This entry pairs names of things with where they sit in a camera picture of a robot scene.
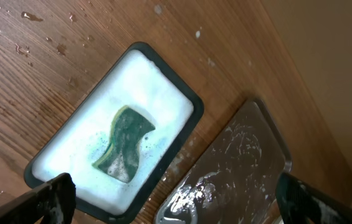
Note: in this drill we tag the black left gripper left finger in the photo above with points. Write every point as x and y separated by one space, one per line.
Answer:
53 201

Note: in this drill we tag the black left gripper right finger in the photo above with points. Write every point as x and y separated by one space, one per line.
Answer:
300 203

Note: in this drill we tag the green and yellow sponge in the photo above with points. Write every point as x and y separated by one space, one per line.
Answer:
121 158

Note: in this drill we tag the large dark serving tray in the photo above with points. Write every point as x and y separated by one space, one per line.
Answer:
234 180

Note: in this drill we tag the small tray with soapy water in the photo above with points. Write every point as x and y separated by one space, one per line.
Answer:
142 80

